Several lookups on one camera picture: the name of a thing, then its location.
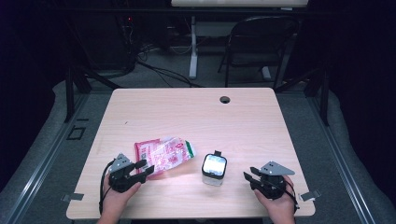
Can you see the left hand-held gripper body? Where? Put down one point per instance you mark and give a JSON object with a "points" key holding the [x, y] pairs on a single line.
{"points": [[120, 174]]}

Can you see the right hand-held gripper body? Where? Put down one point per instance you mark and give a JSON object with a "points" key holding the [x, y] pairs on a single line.
{"points": [[272, 183]]}

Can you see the pink and white plastic bag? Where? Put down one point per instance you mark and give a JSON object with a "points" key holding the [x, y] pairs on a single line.
{"points": [[165, 154]]}

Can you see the clear container with black lid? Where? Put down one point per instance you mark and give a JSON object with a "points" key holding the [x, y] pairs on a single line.
{"points": [[214, 166]]}

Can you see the person's right hand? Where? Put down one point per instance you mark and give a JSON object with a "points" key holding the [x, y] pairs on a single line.
{"points": [[281, 205]]}

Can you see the person's left hand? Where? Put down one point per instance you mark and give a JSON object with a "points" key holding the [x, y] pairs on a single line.
{"points": [[113, 200]]}

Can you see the grey tape piece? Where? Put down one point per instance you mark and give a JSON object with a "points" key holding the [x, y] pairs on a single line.
{"points": [[74, 196], [309, 195]]}

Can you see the black tape square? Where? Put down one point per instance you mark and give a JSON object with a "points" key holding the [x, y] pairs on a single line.
{"points": [[68, 137]]}

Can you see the black metal stand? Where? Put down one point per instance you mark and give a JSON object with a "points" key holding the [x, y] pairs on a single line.
{"points": [[70, 93], [324, 99]]}

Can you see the black folding chair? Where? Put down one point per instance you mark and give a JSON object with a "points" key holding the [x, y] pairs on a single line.
{"points": [[260, 59]]}

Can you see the white desk with white legs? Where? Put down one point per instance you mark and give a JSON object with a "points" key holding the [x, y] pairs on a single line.
{"points": [[193, 56]]}

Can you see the dark computer tower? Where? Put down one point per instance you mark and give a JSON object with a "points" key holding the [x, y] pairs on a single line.
{"points": [[102, 43]]}

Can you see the aluminium floor rail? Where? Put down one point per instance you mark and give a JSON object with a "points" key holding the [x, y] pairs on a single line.
{"points": [[342, 168], [40, 174]]}

